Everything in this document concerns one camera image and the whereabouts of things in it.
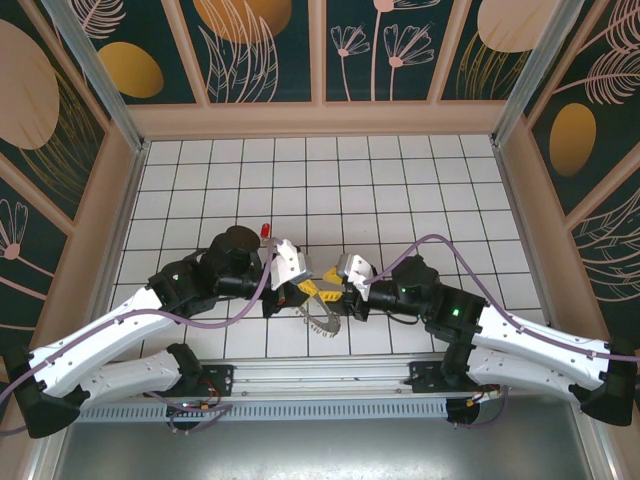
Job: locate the metal disc with key rings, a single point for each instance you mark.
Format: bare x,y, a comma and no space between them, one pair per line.
327,326

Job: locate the red-capped key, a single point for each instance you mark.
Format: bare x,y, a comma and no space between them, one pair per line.
265,230

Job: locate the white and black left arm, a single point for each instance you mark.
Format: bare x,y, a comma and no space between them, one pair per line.
125,372

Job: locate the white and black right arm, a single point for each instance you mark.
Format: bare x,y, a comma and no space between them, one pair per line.
525,375

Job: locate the grey metal sheet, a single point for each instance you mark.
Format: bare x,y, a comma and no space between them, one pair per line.
325,450

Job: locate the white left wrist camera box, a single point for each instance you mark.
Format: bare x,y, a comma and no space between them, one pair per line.
290,262

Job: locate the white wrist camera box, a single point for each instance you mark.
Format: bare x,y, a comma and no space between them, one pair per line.
290,262
357,270

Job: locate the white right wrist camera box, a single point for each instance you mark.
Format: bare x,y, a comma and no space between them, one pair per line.
357,270

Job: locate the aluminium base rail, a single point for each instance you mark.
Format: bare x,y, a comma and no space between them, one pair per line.
325,375

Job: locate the aluminium table side rail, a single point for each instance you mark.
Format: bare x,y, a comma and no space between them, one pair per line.
526,240
122,240

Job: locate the aluminium frame post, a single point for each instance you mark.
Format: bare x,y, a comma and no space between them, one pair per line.
102,75
525,70

